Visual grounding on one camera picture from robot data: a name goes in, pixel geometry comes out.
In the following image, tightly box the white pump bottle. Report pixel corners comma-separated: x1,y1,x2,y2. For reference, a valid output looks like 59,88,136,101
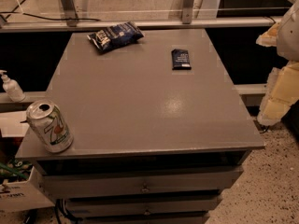
0,70,25,102

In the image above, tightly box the right metal bracket post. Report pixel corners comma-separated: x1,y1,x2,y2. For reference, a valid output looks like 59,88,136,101
181,0,194,24

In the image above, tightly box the white 7up soda can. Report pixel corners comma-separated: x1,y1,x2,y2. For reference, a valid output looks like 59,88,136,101
26,99,73,153

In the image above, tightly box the left metal bracket post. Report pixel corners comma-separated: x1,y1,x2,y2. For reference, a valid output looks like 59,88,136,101
60,0,78,27

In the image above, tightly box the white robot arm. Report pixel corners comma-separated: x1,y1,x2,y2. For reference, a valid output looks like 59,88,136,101
256,1,299,126

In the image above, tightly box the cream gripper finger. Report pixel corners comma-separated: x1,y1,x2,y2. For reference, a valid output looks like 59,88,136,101
256,22,280,47
257,62,299,126

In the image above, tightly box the metal bracket post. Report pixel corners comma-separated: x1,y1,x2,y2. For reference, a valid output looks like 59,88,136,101
60,0,78,27
181,0,194,24

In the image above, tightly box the grey drawer cabinet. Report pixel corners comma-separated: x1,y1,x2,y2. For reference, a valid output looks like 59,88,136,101
18,29,263,224

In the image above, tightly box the dark blue rxbar wrapper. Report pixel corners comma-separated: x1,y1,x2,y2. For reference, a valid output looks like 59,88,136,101
171,49,192,70

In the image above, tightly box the black cable on floor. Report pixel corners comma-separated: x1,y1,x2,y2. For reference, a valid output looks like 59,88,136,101
0,11,102,22

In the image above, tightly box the blue chip bag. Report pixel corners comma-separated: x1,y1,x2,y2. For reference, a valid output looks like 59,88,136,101
87,21,144,52

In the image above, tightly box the white cardboard box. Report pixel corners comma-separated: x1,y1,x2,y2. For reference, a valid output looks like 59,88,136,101
0,111,54,212

